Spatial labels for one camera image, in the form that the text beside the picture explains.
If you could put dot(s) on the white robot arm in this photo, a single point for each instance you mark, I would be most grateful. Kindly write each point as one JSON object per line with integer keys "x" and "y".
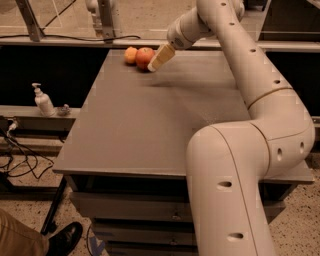
{"x": 226, "y": 161}

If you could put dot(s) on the black stand leg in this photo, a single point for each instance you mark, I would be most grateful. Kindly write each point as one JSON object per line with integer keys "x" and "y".
{"x": 49, "y": 225}

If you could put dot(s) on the grey drawer cabinet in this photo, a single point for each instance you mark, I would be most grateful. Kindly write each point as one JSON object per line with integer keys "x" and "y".
{"x": 125, "y": 156}

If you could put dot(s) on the orange fruit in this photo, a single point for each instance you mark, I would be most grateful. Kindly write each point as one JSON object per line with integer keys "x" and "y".
{"x": 130, "y": 55}

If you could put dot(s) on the black shoe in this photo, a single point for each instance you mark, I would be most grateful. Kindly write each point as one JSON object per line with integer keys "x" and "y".
{"x": 64, "y": 242}

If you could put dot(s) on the small grey metal object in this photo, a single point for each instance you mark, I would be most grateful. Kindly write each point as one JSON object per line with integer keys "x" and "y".
{"x": 64, "y": 110}

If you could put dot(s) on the white plug connector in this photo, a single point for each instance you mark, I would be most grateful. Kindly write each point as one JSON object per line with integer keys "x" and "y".
{"x": 13, "y": 126}

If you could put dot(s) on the metal bracket post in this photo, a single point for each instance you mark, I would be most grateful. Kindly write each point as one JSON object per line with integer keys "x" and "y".
{"x": 109, "y": 18}
{"x": 33, "y": 28}

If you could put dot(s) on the left metal bracket post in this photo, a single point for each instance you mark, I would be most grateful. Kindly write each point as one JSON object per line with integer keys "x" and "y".
{"x": 33, "y": 28}

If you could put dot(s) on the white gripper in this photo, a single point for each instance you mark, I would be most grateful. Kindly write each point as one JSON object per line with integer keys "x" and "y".
{"x": 179, "y": 36}

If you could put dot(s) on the red apple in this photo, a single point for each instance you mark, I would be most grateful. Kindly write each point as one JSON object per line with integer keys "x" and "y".
{"x": 143, "y": 57}

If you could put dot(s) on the middle metal bracket post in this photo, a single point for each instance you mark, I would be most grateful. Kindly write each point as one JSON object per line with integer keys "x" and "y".
{"x": 109, "y": 18}

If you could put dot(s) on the tan trouser leg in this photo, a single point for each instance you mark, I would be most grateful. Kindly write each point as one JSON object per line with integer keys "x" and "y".
{"x": 17, "y": 239}

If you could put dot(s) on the white pump dispenser bottle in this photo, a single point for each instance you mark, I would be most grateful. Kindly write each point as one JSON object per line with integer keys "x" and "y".
{"x": 43, "y": 101}

